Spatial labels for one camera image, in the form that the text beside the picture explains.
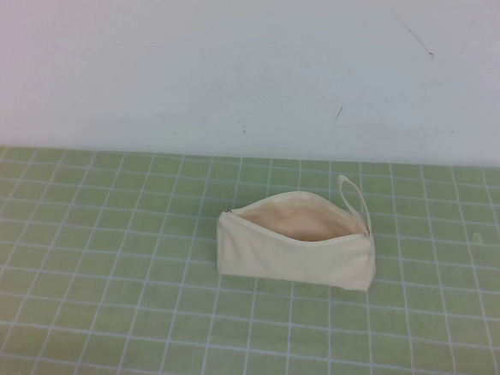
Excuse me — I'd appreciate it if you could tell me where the cream canvas pencil case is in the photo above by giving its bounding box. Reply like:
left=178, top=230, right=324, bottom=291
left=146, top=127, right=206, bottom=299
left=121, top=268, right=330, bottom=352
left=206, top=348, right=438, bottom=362
left=211, top=166, right=383, bottom=292

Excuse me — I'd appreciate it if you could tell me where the green grid cutting mat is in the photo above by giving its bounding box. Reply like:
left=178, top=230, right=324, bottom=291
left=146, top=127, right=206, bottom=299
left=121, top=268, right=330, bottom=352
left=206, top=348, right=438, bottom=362
left=0, top=130, right=500, bottom=375

